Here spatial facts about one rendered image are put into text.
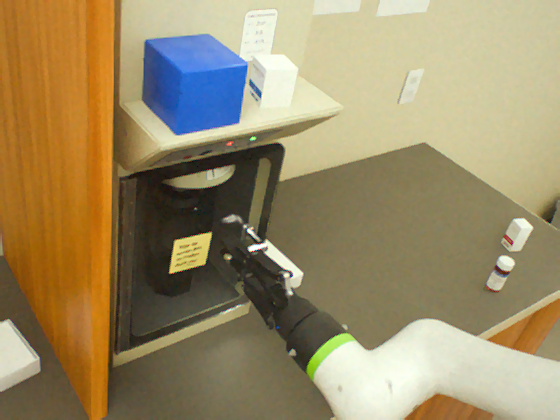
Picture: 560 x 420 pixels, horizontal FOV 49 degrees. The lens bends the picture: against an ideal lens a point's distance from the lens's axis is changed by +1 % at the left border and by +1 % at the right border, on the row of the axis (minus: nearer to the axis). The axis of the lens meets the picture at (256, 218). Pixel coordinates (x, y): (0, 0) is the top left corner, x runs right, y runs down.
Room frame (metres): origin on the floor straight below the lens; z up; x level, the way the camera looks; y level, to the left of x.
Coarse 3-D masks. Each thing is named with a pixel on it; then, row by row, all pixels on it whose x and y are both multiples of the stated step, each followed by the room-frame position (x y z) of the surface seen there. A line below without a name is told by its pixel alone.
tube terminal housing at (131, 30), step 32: (128, 0) 0.74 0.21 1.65; (160, 0) 0.77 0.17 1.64; (192, 0) 0.80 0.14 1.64; (224, 0) 0.83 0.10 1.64; (256, 0) 0.87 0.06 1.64; (288, 0) 0.91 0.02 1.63; (128, 32) 0.74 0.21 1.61; (160, 32) 0.77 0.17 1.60; (192, 32) 0.80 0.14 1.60; (224, 32) 0.84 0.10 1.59; (288, 32) 0.92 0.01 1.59; (128, 64) 0.74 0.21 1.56; (128, 96) 0.74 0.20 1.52; (192, 160) 0.82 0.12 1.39; (224, 320) 0.90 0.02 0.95; (128, 352) 0.75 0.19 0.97
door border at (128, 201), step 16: (128, 192) 0.73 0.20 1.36; (128, 208) 0.73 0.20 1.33; (128, 224) 0.73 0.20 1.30; (128, 240) 0.73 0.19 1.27; (128, 256) 0.73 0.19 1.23; (128, 272) 0.73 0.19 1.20; (128, 288) 0.73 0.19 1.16; (128, 304) 0.74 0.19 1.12; (128, 320) 0.74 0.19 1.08; (128, 336) 0.74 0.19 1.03
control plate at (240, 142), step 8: (256, 136) 0.79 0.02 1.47; (264, 136) 0.81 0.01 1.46; (216, 144) 0.74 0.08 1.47; (224, 144) 0.76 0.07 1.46; (232, 144) 0.79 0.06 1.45; (240, 144) 0.81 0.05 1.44; (176, 152) 0.69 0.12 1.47; (184, 152) 0.71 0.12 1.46; (192, 152) 0.73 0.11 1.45; (200, 152) 0.76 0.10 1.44; (216, 152) 0.80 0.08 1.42; (160, 160) 0.71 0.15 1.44; (176, 160) 0.75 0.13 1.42
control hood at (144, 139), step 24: (312, 96) 0.87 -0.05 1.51; (120, 120) 0.73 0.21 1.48; (144, 120) 0.70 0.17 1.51; (240, 120) 0.75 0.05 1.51; (264, 120) 0.76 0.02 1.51; (288, 120) 0.78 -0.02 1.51; (312, 120) 0.83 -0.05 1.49; (120, 144) 0.73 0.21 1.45; (144, 144) 0.67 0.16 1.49; (168, 144) 0.65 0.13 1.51; (192, 144) 0.68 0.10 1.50
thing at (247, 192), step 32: (224, 160) 0.84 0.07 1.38; (256, 160) 0.89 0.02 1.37; (160, 192) 0.77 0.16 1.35; (192, 192) 0.81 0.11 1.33; (224, 192) 0.85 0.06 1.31; (256, 192) 0.90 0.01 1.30; (160, 224) 0.77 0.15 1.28; (192, 224) 0.81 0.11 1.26; (224, 224) 0.86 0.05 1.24; (256, 224) 0.91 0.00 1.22; (160, 256) 0.77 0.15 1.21; (160, 288) 0.78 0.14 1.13; (192, 288) 0.82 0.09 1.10; (224, 288) 0.87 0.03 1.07; (160, 320) 0.78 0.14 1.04; (192, 320) 0.83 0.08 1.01
